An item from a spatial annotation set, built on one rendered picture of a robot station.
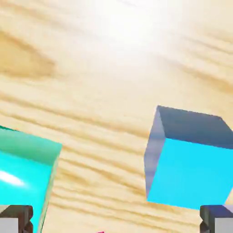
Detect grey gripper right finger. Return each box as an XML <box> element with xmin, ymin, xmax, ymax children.
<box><xmin>199</xmin><ymin>205</ymin><xmax>233</xmax><ymax>233</ymax></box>

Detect large sky blue box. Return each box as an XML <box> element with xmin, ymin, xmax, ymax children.
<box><xmin>143</xmin><ymin>105</ymin><xmax>233</xmax><ymax>211</ymax></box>

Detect large turquoise box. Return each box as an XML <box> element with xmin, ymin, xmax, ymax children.
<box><xmin>0</xmin><ymin>125</ymin><xmax>63</xmax><ymax>233</ymax></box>

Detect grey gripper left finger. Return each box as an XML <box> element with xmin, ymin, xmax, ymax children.
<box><xmin>0</xmin><ymin>205</ymin><xmax>34</xmax><ymax>233</ymax></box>

